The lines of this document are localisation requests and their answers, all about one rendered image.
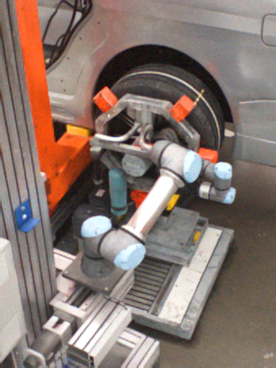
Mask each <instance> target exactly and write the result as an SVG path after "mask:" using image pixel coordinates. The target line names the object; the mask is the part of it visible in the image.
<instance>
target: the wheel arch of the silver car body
mask: <svg viewBox="0 0 276 368"><path fill-rule="evenodd" d="M168 48H171V49H172V60H171V65H173V66H176V67H180V69H181V68H182V69H184V70H186V72H187V71H188V72H190V73H191V74H192V75H194V76H196V77H197V79H200V80H201V81H202V82H204V83H205V84H206V85H207V88H209V89H210V90H211V92H212V93H213V94H214V96H215V98H216V99H217V101H218V104H219V106H220V108H221V110H222V113H223V115H224V116H223V117H224V118H223V120H225V122H230V123H233V125H234V145H233V150H232V155H231V159H232V157H233V155H234V151H235V146H236V125H235V120H234V116H233V112H232V108H231V105H230V102H229V100H228V97H227V95H226V94H225V92H224V90H223V87H222V86H221V85H220V83H219V81H218V80H216V79H215V78H214V76H213V75H212V73H211V72H210V71H209V70H208V69H207V68H206V67H205V66H204V65H203V64H202V63H201V62H198V61H197V59H195V58H194V57H192V56H191V55H190V54H188V53H185V52H184V51H181V50H179V49H177V48H174V47H170V45H167V44H159V43H141V44H133V45H130V47H127V48H124V49H122V50H120V51H119V52H116V53H115V54H113V55H112V56H111V57H110V58H109V59H108V60H107V61H106V62H105V63H104V65H103V66H102V68H100V69H99V72H98V74H97V76H96V77H95V80H94V84H93V88H92V91H91V96H90V117H91V122H92V126H95V124H94V122H95V116H96V112H97V108H98V105H97V104H96V103H94V102H93V101H92V100H93V98H94V96H95V95H97V94H98V93H99V92H100V91H102V90H103V89H104V88H105V87H107V88H108V89H109V90H110V89H111V88H112V87H113V86H114V85H115V84H117V82H118V80H119V79H120V78H121V77H122V76H123V75H124V74H126V73H127V72H129V71H130V70H132V68H133V67H138V66H140V65H144V64H149V63H154V61H155V59H156V57H157V55H158V53H159V50H160V49H161V50H162V52H161V54H159V58H158V60H157V62H156V63H162V64H167V53H168Z"/></svg>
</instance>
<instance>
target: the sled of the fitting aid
mask: <svg viewBox="0 0 276 368"><path fill-rule="evenodd" d="M134 204H135V203H134ZM134 204H131V205H128V206H127V211H126V213H125V214H124V215H121V217H120V218H119V220H118V222H117V224H116V225H115V227H114V228H115V229H116V230H118V227H119V225H120V224H121V222H122V220H123V219H124V218H125V217H126V215H127V212H128V211H129V209H131V207H132V206H133V205H134ZM207 227H208V219H207V218H203V217H200V218H199V220H198V222H197V223H196V224H195V226H194V227H193V229H192V231H191V235H190V236H189V238H188V240H187V242H186V244H185V245H184V247H183V249H179V248H176V247H171V246H166V245H163V244H159V243H157V242H152V241H146V240H145V245H144V247H145V255H147V256H150V257H154V258H158V259H161V260H166V261H169V262H173V263H177V264H180V265H185V266H187V267H189V264H190V262H191V261H192V260H193V258H194V256H195V254H196V252H197V249H198V247H199V244H200V242H201V240H202V238H203V236H204V234H205V232H206V229H207Z"/></svg>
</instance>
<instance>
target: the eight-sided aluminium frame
mask: <svg viewBox="0 0 276 368"><path fill-rule="evenodd" d="M174 106H175V105H173V104H172V103H170V102H168V101H165V100H164V101H163V100H158V99H150V98H146V97H140V96H136V95H134V94H125V96H123V97H122V99H120V100H119V101H118V102H117V103H116V104H115V105H114V106H112V107H111V108H110V109H109V110H108V111H107V112H106V113H103V114H102V115H101V116H100V117H99V118H98V119H97V120H96V125H95V126H96V134H97V135H98V134H99V135H103V136H108V120H110V119H111V118H113V117H115V116H116V115H117V114H119V113H120V112H121V111H122V110H123V109H124V108H125V107H128V108H139V109H140V110H141V111H146V112H147V111H148V112H152V113H158V114H162V115H164V117H165V118H166V119H167V120H168V121H169V122H170V123H171V124H172V127H173V128H175V129H176V130H177V131H178V132H179V134H180V135H181V136H182V137H183V138H184V139H185V140H186V142H187V143H188V149H189V150H191V151H192V152H194V153H196V154H198V152H199V151H200V135H199V134H198V133H197V131H195V130H194V127H192V126H191V125H190V124H189V123H188V122H187V120H186V119H185V118H184V119H183V120H182V121H181V122H179V121H178V120H177V119H176V118H174V117H172V116H171V115H170V114H169V113H170V111H171V109H172V108H173V107H174ZM169 116H170V117H169ZM100 160H101V162H103V163H104V164H105V165H106V166H107V167H108V168H109V169H110V170H113V169H115V168H121V169H123V167H122V163H121V162H120V161H119V160H118V159H117V158H116V157H115V156H114V155H113V153H112V152H111V151H110V149H107V150H106V152H105V153H104V154H103V156H102V157H101V158H100ZM123 170H124V169H123ZM124 171H125V170H124ZM125 172H126V171H125ZM155 183H156V181H152V180H148V179H144V178H141V177H134V176H132V175H130V174H128V173H127V172H126V187H129V188H132V187H133V188H135V189H137V190H138V191H143V192H147V193H149V192H150V189H151V188H152V186H154V184H155Z"/></svg>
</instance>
